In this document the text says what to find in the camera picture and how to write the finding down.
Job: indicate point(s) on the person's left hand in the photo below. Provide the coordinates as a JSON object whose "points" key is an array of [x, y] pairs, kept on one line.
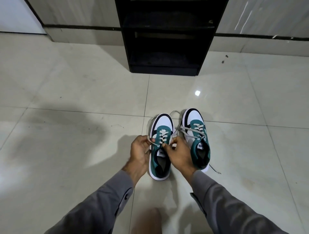
{"points": [[138, 154]]}

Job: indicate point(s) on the person's right hand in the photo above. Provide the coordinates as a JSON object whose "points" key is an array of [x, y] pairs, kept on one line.
{"points": [[179, 156]]}

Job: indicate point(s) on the person's right thumb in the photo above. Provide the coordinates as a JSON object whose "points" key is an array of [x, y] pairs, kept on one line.
{"points": [[166, 149]]}

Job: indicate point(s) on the person's left fingers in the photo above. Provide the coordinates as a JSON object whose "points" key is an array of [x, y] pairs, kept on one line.
{"points": [[146, 140]]}

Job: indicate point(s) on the grey white shoelace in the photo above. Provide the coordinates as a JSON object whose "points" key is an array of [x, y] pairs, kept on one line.
{"points": [[187, 131], [164, 136]]}

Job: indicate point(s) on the person's left forearm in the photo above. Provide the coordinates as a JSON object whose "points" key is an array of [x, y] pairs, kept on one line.
{"points": [[101, 207]]}

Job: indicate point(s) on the person's right forearm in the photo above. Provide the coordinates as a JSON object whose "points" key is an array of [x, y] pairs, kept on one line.
{"points": [[224, 209]]}

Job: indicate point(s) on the green white black sneaker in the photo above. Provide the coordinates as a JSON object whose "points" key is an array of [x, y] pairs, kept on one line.
{"points": [[198, 144], [162, 125]]}

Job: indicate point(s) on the thin black thread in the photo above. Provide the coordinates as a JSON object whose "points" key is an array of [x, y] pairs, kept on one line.
{"points": [[214, 168]]}

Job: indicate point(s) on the black wooden shelf unit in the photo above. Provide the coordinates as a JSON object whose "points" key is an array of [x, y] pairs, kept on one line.
{"points": [[166, 36]]}

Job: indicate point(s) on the small dark floor debris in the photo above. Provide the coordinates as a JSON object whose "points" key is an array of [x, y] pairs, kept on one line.
{"points": [[226, 57]]}

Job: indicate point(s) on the white door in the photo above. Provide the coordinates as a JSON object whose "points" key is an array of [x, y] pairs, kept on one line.
{"points": [[17, 14]]}

